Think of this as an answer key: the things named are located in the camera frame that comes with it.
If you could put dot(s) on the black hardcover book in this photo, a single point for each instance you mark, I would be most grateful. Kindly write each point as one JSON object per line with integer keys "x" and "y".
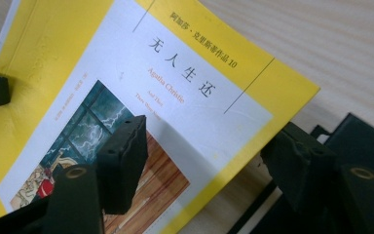
{"x": 363, "y": 143}

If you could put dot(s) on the yellow book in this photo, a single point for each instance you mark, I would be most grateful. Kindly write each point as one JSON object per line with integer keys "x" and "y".
{"x": 45, "y": 48}

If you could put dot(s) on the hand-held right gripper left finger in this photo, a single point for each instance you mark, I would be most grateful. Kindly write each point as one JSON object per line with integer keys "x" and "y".
{"x": 121, "y": 165}

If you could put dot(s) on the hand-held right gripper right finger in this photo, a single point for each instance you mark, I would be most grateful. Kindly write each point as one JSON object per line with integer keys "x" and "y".
{"x": 300, "y": 162}

